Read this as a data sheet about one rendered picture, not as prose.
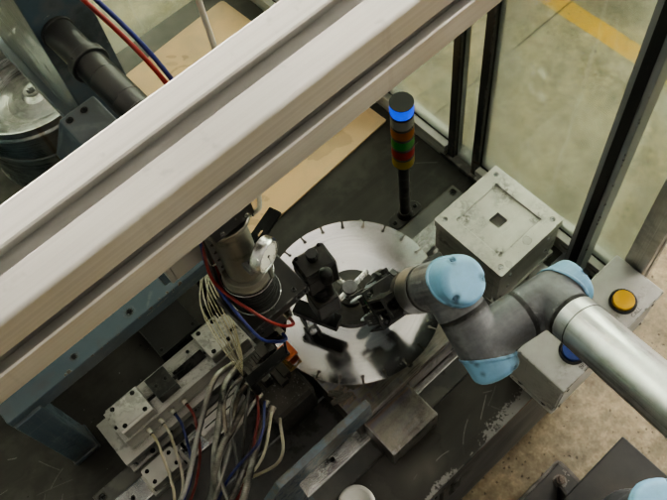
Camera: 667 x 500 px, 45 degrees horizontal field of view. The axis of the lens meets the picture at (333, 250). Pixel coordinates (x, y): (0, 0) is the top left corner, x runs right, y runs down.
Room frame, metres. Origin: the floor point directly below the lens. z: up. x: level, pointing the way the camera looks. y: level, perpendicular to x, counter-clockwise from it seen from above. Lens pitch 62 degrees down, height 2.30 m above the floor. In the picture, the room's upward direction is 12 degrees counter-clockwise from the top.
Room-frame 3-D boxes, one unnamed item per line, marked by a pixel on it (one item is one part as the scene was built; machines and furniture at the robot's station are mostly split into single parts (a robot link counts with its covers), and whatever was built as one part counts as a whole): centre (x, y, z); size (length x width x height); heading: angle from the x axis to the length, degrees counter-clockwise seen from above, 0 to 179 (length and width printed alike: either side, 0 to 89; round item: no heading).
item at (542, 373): (0.48, -0.44, 0.82); 0.28 x 0.11 x 0.15; 122
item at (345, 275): (0.60, -0.02, 0.96); 0.11 x 0.11 x 0.03
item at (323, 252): (0.54, 0.03, 1.17); 0.06 x 0.05 x 0.20; 113
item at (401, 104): (0.86, -0.17, 1.14); 0.05 x 0.04 x 0.03; 32
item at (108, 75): (0.63, 0.20, 1.45); 0.35 x 0.07 x 0.28; 32
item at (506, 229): (0.72, -0.33, 0.82); 0.18 x 0.18 x 0.15; 32
